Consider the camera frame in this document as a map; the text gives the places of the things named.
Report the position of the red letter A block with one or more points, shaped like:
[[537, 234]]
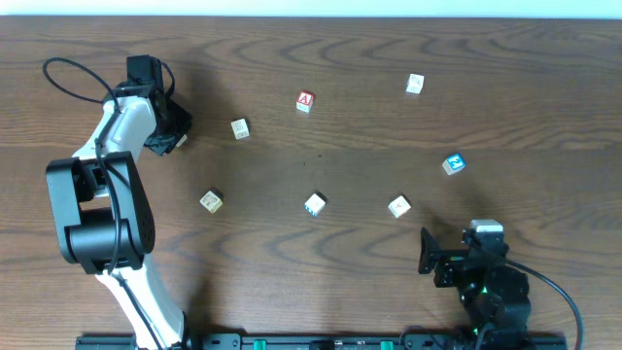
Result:
[[305, 101]]

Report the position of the white block red Q side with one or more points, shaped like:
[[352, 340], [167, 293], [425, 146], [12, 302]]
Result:
[[399, 206]]

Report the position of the white block yellow picture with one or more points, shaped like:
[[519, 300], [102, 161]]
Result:
[[211, 201]]

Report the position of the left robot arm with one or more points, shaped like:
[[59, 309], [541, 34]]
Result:
[[103, 219]]

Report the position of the white block far right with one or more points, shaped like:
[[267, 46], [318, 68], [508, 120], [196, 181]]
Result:
[[415, 83]]

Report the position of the white block blue side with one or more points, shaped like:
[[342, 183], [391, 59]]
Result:
[[315, 204]]

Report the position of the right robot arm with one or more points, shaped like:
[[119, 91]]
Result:
[[494, 294]]

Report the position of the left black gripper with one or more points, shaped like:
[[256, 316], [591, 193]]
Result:
[[171, 129]]

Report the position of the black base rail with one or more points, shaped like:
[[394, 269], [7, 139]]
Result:
[[235, 341]]

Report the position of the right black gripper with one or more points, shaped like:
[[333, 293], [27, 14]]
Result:
[[441, 260]]

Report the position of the plain white wooden block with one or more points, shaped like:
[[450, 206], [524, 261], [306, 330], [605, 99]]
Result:
[[240, 129]]

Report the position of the red letter I block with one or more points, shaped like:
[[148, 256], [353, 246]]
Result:
[[181, 141]]

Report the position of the blue number 2 block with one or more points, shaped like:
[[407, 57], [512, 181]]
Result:
[[453, 164]]

